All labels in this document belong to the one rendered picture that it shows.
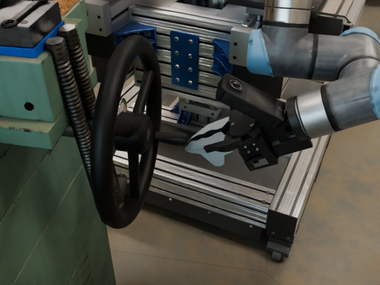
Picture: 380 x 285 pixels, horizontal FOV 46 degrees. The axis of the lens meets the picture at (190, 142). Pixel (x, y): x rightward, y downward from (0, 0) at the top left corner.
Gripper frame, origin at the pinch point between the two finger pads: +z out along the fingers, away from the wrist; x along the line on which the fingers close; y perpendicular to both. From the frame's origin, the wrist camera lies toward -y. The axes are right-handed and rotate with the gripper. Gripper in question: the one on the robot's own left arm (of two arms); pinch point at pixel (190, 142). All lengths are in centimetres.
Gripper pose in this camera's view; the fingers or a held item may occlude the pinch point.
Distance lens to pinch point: 79.3
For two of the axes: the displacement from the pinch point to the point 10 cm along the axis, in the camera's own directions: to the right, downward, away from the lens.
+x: 1.9, -6.6, 7.2
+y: 5.1, 7.0, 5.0
